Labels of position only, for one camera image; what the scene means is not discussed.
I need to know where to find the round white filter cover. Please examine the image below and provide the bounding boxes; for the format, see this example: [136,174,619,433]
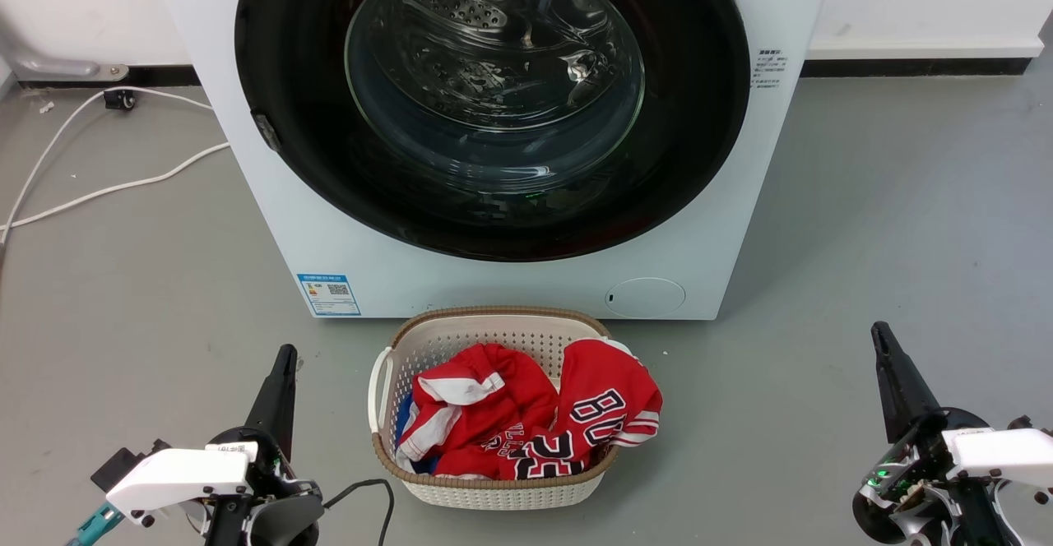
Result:
[605,276,687,319]

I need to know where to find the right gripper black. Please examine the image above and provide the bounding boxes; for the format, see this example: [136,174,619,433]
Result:
[851,322,1014,546]

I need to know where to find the white woven plastic laundry basket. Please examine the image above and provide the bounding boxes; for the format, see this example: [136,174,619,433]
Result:
[368,306,622,511]

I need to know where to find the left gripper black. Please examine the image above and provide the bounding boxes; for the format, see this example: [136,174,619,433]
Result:
[206,345,326,546]

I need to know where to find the red shorts with white trim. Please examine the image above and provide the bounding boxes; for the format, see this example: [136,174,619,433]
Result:
[397,343,560,479]

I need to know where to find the white front-load washing machine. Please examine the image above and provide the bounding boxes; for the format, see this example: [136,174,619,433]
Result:
[144,0,836,321]

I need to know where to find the grey metal floor bracket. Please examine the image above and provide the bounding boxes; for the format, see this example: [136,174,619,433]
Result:
[12,46,130,83]

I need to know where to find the blue energy label sticker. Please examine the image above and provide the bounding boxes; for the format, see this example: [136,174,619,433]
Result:
[296,273,362,317]

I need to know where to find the teal cable connector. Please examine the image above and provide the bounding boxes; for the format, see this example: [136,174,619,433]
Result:
[66,503,126,546]

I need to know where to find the red basketball jersey with lettering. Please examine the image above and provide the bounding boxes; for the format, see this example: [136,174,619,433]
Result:
[498,338,663,481]

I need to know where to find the white power cable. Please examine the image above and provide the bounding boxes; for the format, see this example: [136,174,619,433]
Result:
[0,142,231,231]
[0,86,214,243]

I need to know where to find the grey round washer door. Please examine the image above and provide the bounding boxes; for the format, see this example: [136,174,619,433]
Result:
[234,0,751,263]

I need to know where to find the blue cloth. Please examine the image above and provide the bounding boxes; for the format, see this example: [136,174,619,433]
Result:
[394,398,417,474]

